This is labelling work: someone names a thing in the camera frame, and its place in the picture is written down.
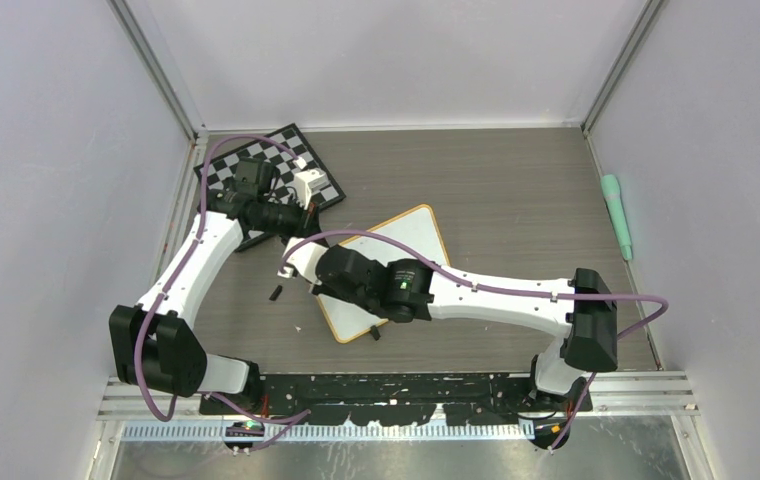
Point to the yellow framed whiteboard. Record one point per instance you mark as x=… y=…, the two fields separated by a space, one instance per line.
x=416 y=228

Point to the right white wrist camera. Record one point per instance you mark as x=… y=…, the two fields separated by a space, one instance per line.
x=303 y=261

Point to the aluminium frame rail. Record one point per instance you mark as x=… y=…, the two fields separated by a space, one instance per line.
x=200 y=417

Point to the mint green microphone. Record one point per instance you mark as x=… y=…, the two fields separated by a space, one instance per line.
x=612 y=195

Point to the black marker cap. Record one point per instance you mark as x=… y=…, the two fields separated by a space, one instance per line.
x=276 y=293

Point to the black whiteboard foot left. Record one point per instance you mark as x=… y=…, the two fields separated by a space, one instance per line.
x=374 y=332

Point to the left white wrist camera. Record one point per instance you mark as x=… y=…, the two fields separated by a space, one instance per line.
x=306 y=183

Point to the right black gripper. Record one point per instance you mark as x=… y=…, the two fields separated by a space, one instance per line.
x=316 y=289

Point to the black white checkerboard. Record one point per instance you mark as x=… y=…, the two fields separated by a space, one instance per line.
x=287 y=152

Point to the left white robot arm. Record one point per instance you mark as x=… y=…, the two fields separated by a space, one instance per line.
x=153 y=340

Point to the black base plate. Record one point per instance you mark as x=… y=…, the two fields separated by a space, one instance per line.
x=466 y=399

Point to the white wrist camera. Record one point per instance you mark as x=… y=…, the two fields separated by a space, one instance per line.
x=306 y=183
x=303 y=261

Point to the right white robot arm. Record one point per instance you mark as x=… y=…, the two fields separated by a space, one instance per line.
x=576 y=312

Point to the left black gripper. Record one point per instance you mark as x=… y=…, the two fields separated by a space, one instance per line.
x=309 y=220

